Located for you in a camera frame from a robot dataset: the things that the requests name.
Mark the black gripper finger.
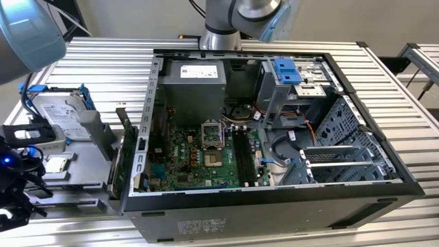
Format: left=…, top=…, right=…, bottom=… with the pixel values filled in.
left=0, top=197, right=35, bottom=232
left=23, top=177, right=55, bottom=218

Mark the black RAM slot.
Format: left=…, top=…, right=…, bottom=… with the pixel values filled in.
left=234, top=128, right=247, bottom=186
left=243, top=128, right=261, bottom=186
left=240, top=128, right=257, bottom=186
left=236, top=128, right=251, bottom=186

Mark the silver CPU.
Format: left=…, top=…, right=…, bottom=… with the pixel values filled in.
left=46, top=156, right=70, bottom=173

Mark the grey parts rack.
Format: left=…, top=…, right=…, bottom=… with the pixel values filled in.
left=30, top=108, right=138, bottom=219

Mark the hard disk in blue carrier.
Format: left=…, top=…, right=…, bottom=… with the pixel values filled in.
left=19, top=82, right=98, bottom=144

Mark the green graphics card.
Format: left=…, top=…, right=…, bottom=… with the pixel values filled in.
left=110, top=102, right=139, bottom=199

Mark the green motherboard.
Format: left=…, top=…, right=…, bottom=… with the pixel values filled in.
left=150, top=125, right=274, bottom=192

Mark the blue expansion slot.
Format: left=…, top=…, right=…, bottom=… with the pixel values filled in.
left=175, top=183, right=230, bottom=191

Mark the CPU socket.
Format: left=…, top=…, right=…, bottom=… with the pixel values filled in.
left=203, top=150, right=227, bottom=168

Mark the metal socket cover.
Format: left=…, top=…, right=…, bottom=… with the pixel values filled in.
left=200, top=120, right=226, bottom=151

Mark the grey power supply unit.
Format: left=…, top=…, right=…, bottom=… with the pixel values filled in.
left=159, top=59, right=228, bottom=124

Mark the thin metal locking lever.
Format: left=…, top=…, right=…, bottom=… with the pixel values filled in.
left=220, top=120, right=228, bottom=150

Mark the black open PC case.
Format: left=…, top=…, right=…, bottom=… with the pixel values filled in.
left=118, top=48, right=426, bottom=244

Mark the round black internal speaker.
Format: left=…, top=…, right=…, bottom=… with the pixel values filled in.
left=228, top=102, right=254, bottom=119

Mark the grey metal drive cage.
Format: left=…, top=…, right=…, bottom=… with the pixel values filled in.
left=255, top=58, right=337, bottom=129

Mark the blue plastic drive carrier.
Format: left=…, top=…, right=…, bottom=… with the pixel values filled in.
left=274, top=58, right=303, bottom=85

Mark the grey metal disk bay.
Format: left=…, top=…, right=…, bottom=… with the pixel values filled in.
left=298, top=145, right=395, bottom=184

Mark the black table connector bar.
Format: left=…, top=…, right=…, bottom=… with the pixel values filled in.
left=377, top=55, right=411, bottom=76

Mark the metal slat side table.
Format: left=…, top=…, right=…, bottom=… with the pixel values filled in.
left=398, top=43, right=439, bottom=87

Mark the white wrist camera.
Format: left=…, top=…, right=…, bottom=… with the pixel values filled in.
left=2, top=122, right=67, bottom=155

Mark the black upright post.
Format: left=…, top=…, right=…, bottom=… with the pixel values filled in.
left=60, top=0, right=92, bottom=38

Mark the yellow white wire bundle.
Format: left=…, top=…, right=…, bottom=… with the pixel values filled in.
left=222, top=102, right=265, bottom=126

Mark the black looped wire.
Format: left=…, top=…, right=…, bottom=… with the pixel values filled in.
left=270, top=130, right=297, bottom=167

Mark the orange wire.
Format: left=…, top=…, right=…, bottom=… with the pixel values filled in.
left=306, top=120, right=317, bottom=148

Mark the grey plug hanging cable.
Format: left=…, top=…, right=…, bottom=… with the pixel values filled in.
left=417, top=79, right=434, bottom=101

